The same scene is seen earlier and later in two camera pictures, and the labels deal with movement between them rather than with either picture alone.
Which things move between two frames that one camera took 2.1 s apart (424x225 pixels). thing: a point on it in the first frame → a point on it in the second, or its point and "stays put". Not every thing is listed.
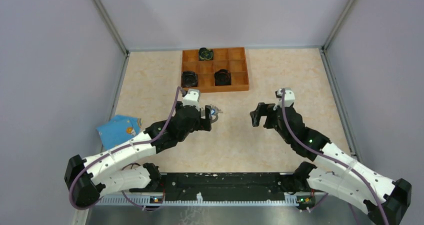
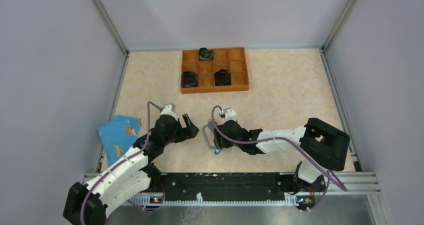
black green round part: [205, 54] stays put
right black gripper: [263, 108] → [218, 141]
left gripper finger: [207, 112] → [189, 123]
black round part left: [189, 79] stays put
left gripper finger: [206, 124] → [190, 132]
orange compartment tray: [232, 59] stays put
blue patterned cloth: [119, 129] stays put
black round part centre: [222, 77] stays put
